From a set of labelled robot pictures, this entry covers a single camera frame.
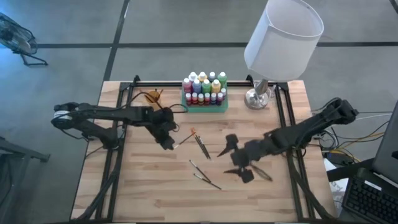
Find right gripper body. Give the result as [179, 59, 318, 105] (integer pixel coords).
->
[230, 139, 269, 167]

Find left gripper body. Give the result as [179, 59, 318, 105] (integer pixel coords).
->
[148, 107, 178, 139]

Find long black paintbrush gold ferrule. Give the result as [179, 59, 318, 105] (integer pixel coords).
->
[173, 132, 196, 149]

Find black paintbrush orange fan bristles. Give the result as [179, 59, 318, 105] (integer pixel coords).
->
[190, 127, 210, 160]

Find thin black paintbrush gold ferrule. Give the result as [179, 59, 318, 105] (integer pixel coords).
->
[139, 90, 155, 103]

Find orange plastic cup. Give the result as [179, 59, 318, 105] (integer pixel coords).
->
[144, 90, 162, 110]

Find green translucent plastic bin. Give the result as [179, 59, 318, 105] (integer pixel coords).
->
[181, 79, 229, 114]

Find black power adapter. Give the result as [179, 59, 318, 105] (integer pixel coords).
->
[325, 151, 354, 166]

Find white printed paper sheet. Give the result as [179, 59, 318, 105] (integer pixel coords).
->
[323, 158, 348, 203]

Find black computer desk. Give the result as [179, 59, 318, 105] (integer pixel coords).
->
[326, 157, 398, 224]

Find silver table lamp white shade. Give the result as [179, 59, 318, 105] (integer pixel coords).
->
[243, 0, 325, 111]

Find black keyboard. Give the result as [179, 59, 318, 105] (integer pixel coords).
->
[341, 175, 398, 224]

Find computer monitor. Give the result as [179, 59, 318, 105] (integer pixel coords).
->
[372, 99, 398, 185]

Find black side table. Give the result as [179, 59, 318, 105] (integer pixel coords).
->
[0, 136, 51, 224]

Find black floor fan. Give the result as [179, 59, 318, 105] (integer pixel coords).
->
[0, 12, 49, 67]

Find yellow floor cable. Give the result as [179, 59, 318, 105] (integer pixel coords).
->
[337, 132, 386, 150]

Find white floor cable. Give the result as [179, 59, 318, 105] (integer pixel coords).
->
[356, 113, 393, 121]

